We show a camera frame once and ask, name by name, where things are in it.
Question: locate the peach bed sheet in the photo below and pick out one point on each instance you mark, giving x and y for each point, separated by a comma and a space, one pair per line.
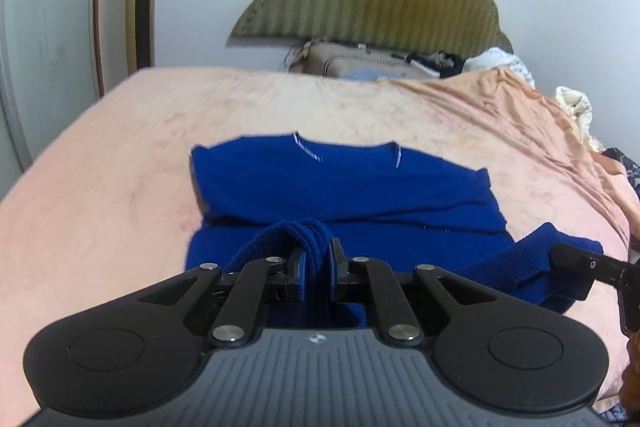
540, 142

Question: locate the olive padded headboard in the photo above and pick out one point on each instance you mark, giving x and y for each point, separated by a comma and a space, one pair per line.
380, 2

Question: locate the cream quilt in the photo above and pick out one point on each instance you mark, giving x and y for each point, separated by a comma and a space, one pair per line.
575, 112

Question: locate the beige handbag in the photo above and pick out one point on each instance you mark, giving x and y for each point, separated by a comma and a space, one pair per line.
360, 62

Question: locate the person's right hand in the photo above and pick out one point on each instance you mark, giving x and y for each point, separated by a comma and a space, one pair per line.
631, 392

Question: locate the flower-print wardrobe door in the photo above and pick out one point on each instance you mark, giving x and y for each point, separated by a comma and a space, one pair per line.
45, 22

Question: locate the gold tower air conditioner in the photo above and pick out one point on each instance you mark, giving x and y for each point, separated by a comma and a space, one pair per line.
141, 2

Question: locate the white crumpled cloth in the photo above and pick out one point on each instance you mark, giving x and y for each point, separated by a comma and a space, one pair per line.
500, 62

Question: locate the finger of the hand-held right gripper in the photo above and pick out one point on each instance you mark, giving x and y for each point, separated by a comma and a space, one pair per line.
585, 264

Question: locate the blue beaded knit sweater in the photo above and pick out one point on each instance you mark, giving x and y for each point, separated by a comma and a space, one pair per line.
350, 192

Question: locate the pink fleece blanket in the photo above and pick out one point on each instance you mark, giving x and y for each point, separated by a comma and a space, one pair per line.
100, 207

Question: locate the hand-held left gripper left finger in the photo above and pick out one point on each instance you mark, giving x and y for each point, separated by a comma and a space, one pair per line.
300, 274

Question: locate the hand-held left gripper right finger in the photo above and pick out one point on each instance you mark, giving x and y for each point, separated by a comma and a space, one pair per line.
335, 272

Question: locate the dark patterned cloth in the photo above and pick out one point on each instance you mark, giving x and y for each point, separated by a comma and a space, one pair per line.
625, 169

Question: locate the dark clothes pile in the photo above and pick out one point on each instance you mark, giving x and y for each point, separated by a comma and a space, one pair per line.
435, 62

